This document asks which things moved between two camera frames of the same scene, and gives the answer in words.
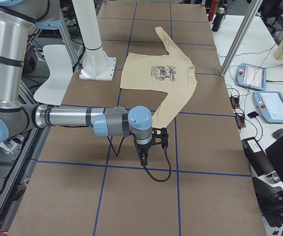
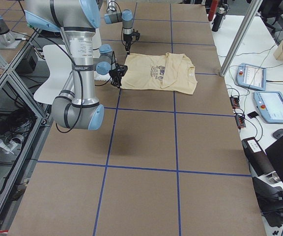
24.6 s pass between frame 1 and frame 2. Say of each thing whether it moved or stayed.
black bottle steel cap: stayed
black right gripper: moved
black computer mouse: stayed
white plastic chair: stayed
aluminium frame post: stayed
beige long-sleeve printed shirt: moved
